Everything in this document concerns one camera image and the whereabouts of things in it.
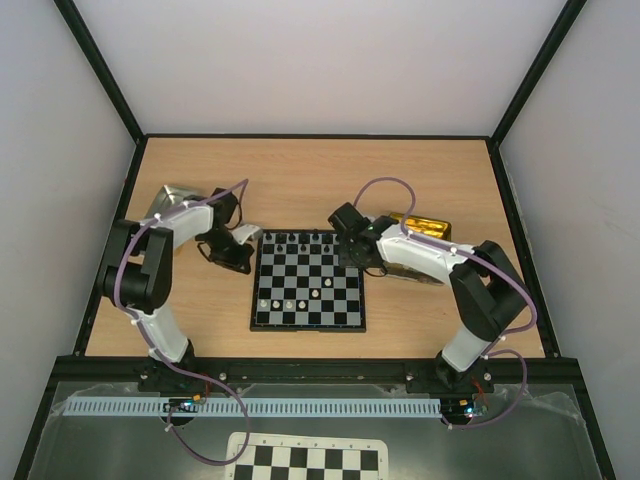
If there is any black mounting rail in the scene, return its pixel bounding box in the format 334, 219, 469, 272
137, 357, 494, 394

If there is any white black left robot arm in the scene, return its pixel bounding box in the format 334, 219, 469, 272
97, 188, 263, 365

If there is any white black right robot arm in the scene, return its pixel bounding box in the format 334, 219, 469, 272
328, 203, 537, 392

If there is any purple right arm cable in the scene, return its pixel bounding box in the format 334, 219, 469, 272
354, 176, 539, 431

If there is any white slotted cable duct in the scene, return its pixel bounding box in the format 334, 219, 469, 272
62, 396, 441, 418

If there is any gold metal tray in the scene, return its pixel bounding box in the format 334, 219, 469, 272
384, 212, 454, 287

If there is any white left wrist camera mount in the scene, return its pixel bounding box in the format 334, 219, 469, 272
231, 224, 263, 245

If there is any checkered calibration board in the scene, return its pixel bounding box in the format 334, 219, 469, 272
224, 432, 390, 480

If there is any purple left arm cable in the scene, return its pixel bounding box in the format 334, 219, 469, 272
112, 178, 254, 464

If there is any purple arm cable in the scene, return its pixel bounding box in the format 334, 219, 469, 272
112, 178, 254, 464
354, 176, 539, 431

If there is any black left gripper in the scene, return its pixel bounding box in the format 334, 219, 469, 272
200, 229, 254, 274

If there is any black grey chess board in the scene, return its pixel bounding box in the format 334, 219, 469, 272
249, 229, 366, 333

